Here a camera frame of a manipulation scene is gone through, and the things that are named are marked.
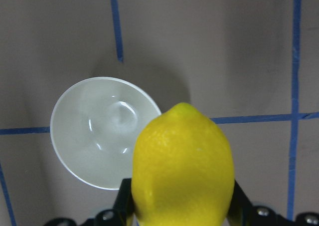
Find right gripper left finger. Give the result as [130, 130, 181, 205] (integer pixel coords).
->
[44, 178, 137, 226]

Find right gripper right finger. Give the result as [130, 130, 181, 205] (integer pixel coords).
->
[227, 182, 319, 226]

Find yellow lemon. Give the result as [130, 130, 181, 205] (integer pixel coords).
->
[132, 103, 235, 226]

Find cream ceramic bowl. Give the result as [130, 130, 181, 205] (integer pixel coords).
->
[50, 77, 161, 190]

